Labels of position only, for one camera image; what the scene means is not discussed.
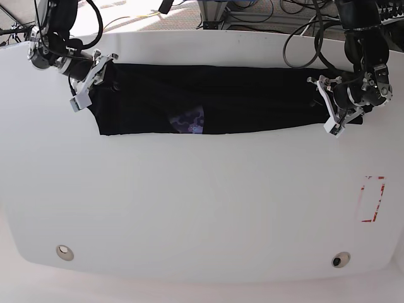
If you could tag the red tape rectangle marking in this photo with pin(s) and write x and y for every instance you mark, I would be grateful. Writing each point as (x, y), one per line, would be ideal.
(371, 195)

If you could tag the right table grommet hole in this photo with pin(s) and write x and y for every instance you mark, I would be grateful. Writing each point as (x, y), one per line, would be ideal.
(341, 259)

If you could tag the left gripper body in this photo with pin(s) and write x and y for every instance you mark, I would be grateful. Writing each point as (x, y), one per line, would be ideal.
(370, 87)

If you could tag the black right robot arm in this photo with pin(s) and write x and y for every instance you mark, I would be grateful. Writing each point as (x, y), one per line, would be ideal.
(58, 17)

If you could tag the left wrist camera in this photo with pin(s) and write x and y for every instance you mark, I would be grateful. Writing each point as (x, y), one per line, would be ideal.
(333, 128)

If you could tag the table grommet hole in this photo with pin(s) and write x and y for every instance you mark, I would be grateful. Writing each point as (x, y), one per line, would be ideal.
(341, 259)
(64, 252)

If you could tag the left table grommet hole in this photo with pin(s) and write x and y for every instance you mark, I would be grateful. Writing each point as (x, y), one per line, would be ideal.
(64, 252)

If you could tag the black printed T-shirt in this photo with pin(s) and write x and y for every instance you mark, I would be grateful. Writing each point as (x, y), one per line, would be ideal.
(205, 99)

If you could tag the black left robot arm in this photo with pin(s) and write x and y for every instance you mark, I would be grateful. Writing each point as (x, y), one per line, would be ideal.
(365, 47)

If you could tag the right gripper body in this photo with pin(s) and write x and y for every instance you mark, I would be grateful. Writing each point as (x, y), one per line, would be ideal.
(85, 71)

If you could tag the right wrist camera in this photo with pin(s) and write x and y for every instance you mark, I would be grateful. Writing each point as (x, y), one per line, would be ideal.
(80, 101)

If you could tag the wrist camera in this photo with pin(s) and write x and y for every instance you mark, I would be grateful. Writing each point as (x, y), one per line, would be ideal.
(80, 101)
(333, 128)

